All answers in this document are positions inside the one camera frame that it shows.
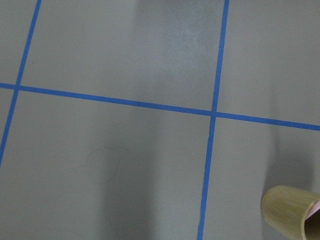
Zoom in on pink chopstick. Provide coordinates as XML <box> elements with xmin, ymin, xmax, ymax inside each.
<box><xmin>305</xmin><ymin>201</ymin><xmax>320</xmax><ymax>219</ymax></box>

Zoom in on brown paper table cover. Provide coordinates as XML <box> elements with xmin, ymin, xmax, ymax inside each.
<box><xmin>0</xmin><ymin>0</ymin><xmax>320</xmax><ymax>240</ymax></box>

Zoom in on tan wooden cup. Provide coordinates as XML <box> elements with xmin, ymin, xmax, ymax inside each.
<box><xmin>260</xmin><ymin>185</ymin><xmax>320</xmax><ymax>240</ymax></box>

